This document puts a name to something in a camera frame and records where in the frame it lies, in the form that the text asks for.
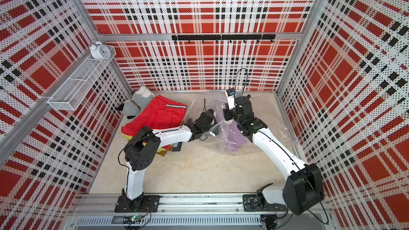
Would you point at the brown garment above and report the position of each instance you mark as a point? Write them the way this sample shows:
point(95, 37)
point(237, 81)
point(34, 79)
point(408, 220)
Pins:
point(162, 152)

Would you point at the black wall hook rail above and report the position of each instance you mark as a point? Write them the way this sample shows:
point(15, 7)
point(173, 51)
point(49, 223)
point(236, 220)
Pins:
point(243, 37)

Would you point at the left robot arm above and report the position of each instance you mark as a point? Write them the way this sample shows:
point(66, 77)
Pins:
point(142, 149)

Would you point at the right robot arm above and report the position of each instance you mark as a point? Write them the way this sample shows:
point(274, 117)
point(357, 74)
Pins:
point(303, 183)

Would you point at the clear plastic vacuum bag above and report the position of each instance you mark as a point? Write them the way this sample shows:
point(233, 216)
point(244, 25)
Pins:
point(264, 106)

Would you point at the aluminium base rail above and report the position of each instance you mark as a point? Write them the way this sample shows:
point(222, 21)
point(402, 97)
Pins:
point(176, 211)

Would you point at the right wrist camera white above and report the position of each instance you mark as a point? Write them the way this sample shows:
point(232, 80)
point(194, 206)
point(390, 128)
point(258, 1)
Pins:
point(230, 95)

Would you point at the white alarm clock on shelf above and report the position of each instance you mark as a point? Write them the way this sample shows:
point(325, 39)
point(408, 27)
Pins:
point(100, 51)

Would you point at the grey white plush toy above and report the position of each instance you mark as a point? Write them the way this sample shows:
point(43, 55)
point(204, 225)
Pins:
point(138, 102)

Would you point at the dark grey trousers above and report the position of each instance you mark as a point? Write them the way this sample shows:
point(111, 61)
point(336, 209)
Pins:
point(177, 147)

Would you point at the purple garment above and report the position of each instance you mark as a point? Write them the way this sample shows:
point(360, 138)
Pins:
point(230, 139)

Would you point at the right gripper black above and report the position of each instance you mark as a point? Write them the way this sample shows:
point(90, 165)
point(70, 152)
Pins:
point(227, 115)

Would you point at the white wire mesh shelf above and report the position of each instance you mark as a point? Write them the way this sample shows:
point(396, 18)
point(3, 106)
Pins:
point(73, 91)

